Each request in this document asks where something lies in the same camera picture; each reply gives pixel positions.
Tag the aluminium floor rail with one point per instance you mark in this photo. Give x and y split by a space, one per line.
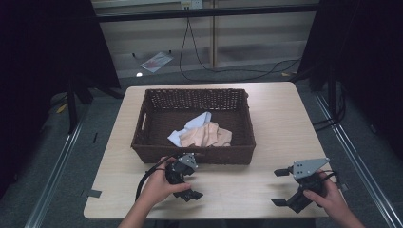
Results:
358 164
53 177

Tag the white wall socket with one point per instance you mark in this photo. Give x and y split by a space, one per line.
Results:
191 3

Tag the yellow tape piece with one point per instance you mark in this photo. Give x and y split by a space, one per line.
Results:
61 108

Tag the white cloth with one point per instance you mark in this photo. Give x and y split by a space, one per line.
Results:
198 122

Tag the clear plastic bag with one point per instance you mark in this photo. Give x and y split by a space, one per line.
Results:
157 61

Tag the person's left hand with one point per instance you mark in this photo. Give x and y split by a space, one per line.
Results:
158 188

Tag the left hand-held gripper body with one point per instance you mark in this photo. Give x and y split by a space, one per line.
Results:
187 162

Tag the black metal stand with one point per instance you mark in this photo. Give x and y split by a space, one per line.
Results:
332 95
72 107

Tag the black tape strip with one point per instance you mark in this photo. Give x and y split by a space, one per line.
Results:
93 193

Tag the person's right hand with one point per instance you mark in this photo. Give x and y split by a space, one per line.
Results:
332 199

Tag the small white round object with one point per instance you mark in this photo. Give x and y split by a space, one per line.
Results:
139 74

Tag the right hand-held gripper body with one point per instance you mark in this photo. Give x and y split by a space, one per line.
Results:
305 167

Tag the brown wicker basket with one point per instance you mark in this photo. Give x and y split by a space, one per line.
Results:
164 110

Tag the peach cloth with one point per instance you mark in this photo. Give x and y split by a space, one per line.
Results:
207 136

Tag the black curtain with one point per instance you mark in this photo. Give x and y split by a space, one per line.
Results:
41 63
364 63

